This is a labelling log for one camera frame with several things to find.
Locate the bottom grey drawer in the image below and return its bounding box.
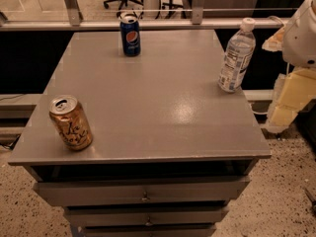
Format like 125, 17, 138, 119
83, 224, 216, 237

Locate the metal railing frame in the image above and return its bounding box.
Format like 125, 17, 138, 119
0, 0, 316, 32

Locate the top grey drawer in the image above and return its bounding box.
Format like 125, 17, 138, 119
34, 176, 250, 206

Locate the middle grey drawer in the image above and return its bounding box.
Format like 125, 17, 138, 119
65, 206, 228, 227

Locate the orange LaCroix can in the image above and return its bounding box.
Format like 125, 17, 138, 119
49, 95, 93, 151

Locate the grey drawer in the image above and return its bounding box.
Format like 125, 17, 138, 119
83, 224, 216, 237
65, 206, 228, 227
34, 176, 250, 206

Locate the blue Pepsi can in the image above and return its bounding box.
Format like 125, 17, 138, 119
119, 13, 141, 56

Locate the clear plastic water bottle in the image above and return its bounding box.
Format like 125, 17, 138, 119
218, 18, 256, 93

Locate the grey drawer cabinet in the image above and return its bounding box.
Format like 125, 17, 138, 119
7, 29, 273, 237

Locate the white cable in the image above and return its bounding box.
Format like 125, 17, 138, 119
249, 102, 273, 117

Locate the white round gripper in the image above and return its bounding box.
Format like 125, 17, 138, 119
262, 0, 316, 133

